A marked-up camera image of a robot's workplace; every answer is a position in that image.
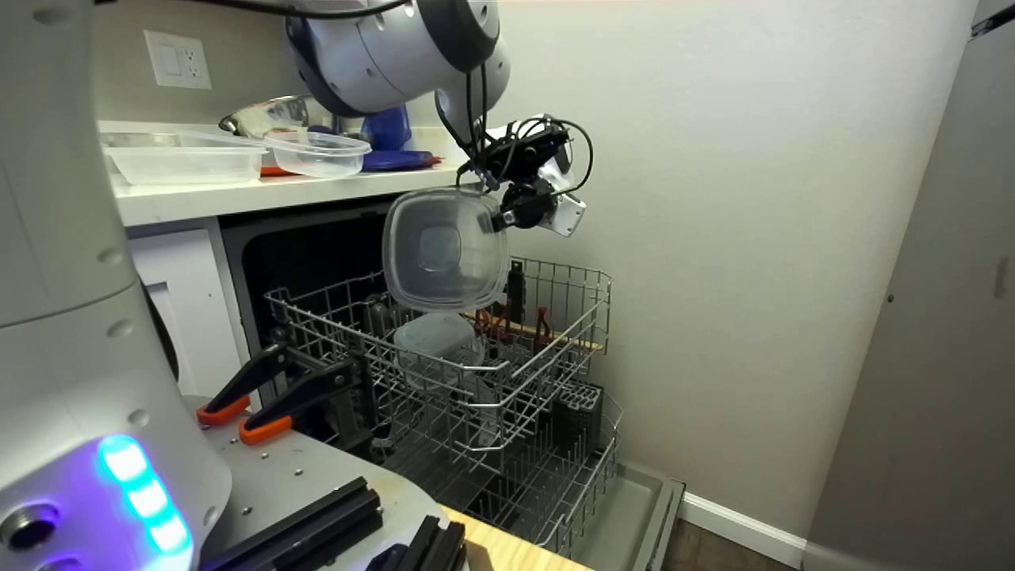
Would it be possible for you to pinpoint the clear rectangular plastic container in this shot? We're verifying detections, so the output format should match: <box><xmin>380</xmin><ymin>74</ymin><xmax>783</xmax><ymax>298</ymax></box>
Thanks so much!
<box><xmin>99</xmin><ymin>124</ymin><xmax>267</xmax><ymax>193</ymax></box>

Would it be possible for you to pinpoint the frosted plastic container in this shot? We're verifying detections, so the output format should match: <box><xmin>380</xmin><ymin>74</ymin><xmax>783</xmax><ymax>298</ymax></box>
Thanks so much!
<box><xmin>392</xmin><ymin>309</ymin><xmax>488</xmax><ymax>391</ymax></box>

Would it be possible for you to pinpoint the black clamp orange handle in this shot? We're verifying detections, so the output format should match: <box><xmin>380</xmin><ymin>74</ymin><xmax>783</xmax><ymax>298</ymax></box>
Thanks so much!
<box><xmin>234</xmin><ymin>351</ymin><xmax>380</xmax><ymax>455</ymax></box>
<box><xmin>195</xmin><ymin>344</ymin><xmax>295</xmax><ymax>432</ymax></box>

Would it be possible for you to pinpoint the dark cutlery basket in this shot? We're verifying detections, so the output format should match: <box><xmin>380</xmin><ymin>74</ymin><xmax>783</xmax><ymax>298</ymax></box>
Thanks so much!
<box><xmin>550</xmin><ymin>382</ymin><xmax>609</xmax><ymax>456</ymax></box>

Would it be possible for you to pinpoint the stainless steel pot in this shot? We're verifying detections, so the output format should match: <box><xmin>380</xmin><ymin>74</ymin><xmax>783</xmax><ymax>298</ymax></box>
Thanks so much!
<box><xmin>216</xmin><ymin>91</ymin><xmax>319</xmax><ymax>138</ymax></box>

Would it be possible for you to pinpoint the white kitchen counter cabinet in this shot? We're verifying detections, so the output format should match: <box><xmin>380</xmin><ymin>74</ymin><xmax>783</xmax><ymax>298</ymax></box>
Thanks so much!
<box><xmin>92</xmin><ymin>116</ymin><xmax>488</xmax><ymax>403</ymax></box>

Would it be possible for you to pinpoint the dark blue flat lid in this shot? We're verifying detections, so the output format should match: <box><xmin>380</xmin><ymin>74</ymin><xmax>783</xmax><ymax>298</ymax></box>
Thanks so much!
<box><xmin>363</xmin><ymin>147</ymin><xmax>442</xmax><ymax>174</ymax></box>

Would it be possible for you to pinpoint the black aluminium extrusion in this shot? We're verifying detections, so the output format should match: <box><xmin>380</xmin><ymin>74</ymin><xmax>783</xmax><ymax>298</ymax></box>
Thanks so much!
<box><xmin>201</xmin><ymin>474</ymin><xmax>386</xmax><ymax>571</ymax></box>
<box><xmin>395</xmin><ymin>515</ymin><xmax>471</xmax><ymax>571</ymax></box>

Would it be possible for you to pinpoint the wire dishwasher rack with basket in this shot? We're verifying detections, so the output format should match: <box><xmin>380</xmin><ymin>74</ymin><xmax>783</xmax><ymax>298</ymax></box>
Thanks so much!
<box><xmin>375</xmin><ymin>408</ymin><xmax>628</xmax><ymax>565</ymax></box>

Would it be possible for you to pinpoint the white baseboard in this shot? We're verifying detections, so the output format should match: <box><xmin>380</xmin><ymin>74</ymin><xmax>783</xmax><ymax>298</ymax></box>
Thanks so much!
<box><xmin>679</xmin><ymin>490</ymin><xmax>812</xmax><ymax>571</ymax></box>

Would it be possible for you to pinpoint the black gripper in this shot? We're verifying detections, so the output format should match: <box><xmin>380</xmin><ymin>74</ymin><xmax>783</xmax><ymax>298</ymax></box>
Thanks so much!
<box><xmin>472</xmin><ymin>147</ymin><xmax>567</xmax><ymax>238</ymax></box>

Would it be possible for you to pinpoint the grey metal mounting plate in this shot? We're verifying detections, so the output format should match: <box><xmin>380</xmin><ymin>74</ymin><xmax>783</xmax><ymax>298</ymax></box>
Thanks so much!
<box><xmin>195</xmin><ymin>407</ymin><xmax>448</xmax><ymax>571</ymax></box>

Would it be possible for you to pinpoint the clear plastic bowl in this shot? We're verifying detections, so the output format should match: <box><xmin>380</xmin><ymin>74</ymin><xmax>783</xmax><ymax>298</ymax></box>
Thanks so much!
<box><xmin>378</xmin><ymin>186</ymin><xmax>513</xmax><ymax>316</ymax></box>
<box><xmin>265</xmin><ymin>126</ymin><xmax>375</xmax><ymax>180</ymax></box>

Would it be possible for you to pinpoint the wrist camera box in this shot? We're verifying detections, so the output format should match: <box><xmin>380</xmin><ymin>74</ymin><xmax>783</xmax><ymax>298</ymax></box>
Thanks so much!
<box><xmin>547</xmin><ymin>186</ymin><xmax>586</xmax><ymax>238</ymax></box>

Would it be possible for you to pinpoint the white wall outlet plate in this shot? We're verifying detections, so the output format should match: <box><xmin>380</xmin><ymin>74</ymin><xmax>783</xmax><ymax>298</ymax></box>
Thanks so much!
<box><xmin>139</xmin><ymin>30</ymin><xmax>216</xmax><ymax>91</ymax></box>

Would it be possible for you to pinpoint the black dishwasher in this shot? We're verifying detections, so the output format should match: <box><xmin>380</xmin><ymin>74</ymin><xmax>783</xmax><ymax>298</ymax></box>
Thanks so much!
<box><xmin>216</xmin><ymin>184</ymin><xmax>487</xmax><ymax>424</ymax></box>

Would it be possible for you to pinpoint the grey dishwasher door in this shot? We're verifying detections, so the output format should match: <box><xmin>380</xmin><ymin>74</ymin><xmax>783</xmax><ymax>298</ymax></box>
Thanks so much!
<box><xmin>575</xmin><ymin>455</ymin><xmax>688</xmax><ymax>571</ymax></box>

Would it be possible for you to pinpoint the tall panel door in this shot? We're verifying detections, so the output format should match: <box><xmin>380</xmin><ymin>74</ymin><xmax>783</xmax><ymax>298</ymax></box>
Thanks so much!
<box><xmin>804</xmin><ymin>0</ymin><xmax>1015</xmax><ymax>571</ymax></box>

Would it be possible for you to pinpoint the wire dishwasher rack with rollers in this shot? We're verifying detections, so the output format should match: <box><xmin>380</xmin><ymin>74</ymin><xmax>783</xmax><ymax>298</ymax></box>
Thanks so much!
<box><xmin>265</xmin><ymin>245</ymin><xmax>615</xmax><ymax>456</ymax></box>

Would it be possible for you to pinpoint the wooden table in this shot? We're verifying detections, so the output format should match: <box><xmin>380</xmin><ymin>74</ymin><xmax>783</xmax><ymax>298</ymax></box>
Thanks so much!
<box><xmin>438</xmin><ymin>505</ymin><xmax>598</xmax><ymax>571</ymax></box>

